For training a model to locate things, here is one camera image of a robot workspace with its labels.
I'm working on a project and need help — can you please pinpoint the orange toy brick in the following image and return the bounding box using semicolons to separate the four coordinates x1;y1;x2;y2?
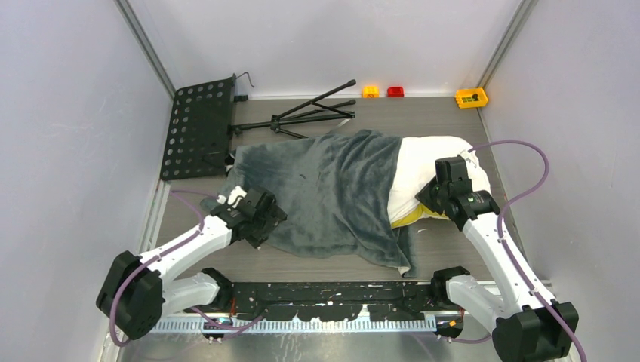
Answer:
362;86;380;98

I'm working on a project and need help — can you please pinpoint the black perforated music stand tray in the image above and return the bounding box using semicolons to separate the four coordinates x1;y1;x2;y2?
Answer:
159;75;246;182

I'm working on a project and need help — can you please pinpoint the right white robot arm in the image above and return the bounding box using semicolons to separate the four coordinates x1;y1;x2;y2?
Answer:
416;155;579;361

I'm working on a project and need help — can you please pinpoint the white yellow black pillow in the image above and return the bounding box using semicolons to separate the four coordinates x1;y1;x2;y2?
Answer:
384;136;493;229

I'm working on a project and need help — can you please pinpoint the black folding tripod stand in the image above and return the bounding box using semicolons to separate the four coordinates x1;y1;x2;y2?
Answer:
229;79;356;139

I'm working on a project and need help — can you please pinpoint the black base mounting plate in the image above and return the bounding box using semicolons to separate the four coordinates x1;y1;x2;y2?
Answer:
198;281;463;323

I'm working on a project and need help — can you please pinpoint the grey fluffy pillowcase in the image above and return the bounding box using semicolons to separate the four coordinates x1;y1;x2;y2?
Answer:
218;130;417;278

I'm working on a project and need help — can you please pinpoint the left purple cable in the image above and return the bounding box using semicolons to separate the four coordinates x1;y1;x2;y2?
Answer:
109;189;266;348

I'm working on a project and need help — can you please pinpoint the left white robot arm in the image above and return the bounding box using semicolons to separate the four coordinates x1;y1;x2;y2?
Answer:
96;186;288;347

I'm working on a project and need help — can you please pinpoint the aluminium rail with ruler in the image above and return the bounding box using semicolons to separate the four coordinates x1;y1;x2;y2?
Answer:
102;279;564;335

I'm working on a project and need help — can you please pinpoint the red toy brick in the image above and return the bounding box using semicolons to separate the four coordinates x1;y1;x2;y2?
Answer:
386;86;405;98

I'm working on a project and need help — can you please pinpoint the yellow toy block with knob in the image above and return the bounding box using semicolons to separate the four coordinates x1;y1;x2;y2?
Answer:
454;87;489;109

